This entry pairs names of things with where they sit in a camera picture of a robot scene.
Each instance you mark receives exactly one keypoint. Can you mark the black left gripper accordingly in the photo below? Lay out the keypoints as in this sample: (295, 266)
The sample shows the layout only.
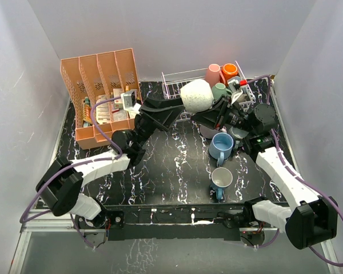
(165, 118)

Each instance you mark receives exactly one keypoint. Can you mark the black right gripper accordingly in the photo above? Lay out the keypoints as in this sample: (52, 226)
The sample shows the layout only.
(212, 117)

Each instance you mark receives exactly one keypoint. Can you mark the teal green cup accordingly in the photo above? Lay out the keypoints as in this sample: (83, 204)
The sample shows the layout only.
(220, 89)

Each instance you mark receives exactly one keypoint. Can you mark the cream speckled mug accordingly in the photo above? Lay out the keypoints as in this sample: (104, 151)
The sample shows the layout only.
(196, 96)

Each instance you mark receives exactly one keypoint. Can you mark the pink mug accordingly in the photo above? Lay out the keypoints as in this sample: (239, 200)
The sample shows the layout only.
(213, 74)

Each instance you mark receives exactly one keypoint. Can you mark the light blue mug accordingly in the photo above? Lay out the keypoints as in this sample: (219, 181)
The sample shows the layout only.
(221, 147)

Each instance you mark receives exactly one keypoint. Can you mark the orange mug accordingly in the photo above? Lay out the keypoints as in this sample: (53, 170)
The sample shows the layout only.
(229, 71)

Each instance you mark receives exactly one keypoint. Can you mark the white mug blue handle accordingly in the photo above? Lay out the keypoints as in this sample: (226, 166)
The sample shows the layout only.
(221, 179)

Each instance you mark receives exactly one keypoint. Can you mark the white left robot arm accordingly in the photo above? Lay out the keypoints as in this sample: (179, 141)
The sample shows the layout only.
(60, 187)

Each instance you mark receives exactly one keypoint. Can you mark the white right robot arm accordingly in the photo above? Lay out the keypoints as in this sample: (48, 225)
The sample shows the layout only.
(309, 217)

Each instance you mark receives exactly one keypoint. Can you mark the lavender wide mug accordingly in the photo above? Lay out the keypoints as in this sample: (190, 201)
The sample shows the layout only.
(210, 133)

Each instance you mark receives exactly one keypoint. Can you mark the dark grey-green mug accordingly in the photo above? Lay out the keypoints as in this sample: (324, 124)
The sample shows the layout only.
(238, 136)

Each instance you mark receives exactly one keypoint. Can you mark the white red medicine box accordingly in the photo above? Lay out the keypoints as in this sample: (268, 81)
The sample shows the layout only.
(118, 101)

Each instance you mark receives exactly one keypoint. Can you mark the white blister pack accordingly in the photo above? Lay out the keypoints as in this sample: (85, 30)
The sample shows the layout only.
(102, 113)

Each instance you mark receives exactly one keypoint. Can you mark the orange medicine box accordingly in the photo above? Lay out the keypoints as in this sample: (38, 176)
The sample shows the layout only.
(86, 114)

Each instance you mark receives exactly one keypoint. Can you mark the peach plastic file organizer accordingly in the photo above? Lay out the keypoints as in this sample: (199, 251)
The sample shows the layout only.
(86, 77)

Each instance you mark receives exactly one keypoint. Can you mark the white wire dish rack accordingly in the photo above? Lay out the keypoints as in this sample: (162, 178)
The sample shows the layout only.
(172, 83)

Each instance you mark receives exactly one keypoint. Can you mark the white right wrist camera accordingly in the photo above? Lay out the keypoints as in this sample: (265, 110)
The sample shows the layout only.
(236, 87)

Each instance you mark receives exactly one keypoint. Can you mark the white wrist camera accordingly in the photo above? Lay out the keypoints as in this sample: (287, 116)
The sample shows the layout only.
(236, 87)
(129, 101)

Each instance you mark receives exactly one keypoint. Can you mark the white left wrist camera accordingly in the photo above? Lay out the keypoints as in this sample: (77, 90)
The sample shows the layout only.
(129, 101)

